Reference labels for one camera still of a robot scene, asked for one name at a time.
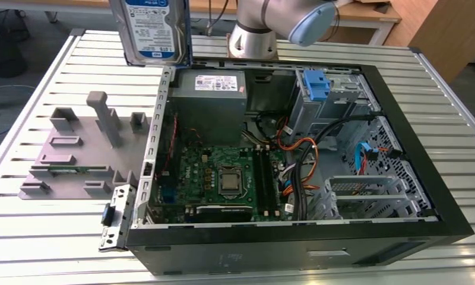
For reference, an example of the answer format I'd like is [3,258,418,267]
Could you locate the hard disk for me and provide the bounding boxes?
[109,0,194,67]

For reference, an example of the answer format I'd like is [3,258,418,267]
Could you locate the silver disk bay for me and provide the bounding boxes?
[322,175,421,221]

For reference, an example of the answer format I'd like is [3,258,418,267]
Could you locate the green motherboard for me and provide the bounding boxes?
[149,144,298,223]

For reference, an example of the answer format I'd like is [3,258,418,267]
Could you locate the CPU socket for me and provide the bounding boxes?
[215,166,247,199]

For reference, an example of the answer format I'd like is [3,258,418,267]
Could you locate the grey power supply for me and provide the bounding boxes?
[170,69,249,146]

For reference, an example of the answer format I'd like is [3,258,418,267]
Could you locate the black RAM slot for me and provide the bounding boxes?
[264,144,282,217]
[253,144,270,217]

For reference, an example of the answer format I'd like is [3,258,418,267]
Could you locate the silver CPU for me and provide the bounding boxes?
[221,174,242,191]

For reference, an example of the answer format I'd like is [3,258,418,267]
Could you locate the black graphics card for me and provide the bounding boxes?
[185,204,254,223]

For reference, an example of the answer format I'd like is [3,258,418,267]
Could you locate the blue drive latch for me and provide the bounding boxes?
[304,68,330,102]

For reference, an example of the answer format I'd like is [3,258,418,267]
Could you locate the silver optical drive cage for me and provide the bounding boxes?
[292,68,382,138]

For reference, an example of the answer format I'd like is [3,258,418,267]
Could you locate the grey parts rack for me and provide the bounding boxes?
[18,91,155,201]

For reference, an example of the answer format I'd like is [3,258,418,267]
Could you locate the black PC case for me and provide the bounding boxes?
[98,54,475,276]

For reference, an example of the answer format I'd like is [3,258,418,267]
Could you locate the blue VGA connector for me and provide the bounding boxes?
[101,204,117,227]

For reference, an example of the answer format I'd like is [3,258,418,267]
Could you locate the green RAM stick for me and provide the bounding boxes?
[50,166,93,175]

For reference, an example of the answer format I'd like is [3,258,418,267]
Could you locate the long wooden desk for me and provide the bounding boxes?
[0,0,239,34]

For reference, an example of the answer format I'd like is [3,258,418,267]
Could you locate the wooden cabinet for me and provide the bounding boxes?
[409,0,475,84]

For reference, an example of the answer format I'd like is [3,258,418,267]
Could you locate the black waste bin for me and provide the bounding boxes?
[0,8,32,78]

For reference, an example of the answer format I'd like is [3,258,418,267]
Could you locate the orange wire bundle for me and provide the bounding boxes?
[277,137,321,182]

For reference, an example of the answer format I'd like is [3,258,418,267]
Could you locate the thin red wire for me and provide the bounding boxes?
[154,113,181,179]

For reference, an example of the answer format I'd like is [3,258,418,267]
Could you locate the black cable bundle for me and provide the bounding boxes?
[293,114,381,221]

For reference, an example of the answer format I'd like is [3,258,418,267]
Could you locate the blue data wire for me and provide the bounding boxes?
[356,141,381,176]

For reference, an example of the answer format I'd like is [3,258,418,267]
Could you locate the orange power wire black plug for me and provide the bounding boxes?
[374,147,402,160]

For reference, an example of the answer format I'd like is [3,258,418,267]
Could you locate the wooden desk white frame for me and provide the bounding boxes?
[333,0,405,46]

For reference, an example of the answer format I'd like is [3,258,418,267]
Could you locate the white floor cable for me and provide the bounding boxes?
[0,84,38,97]

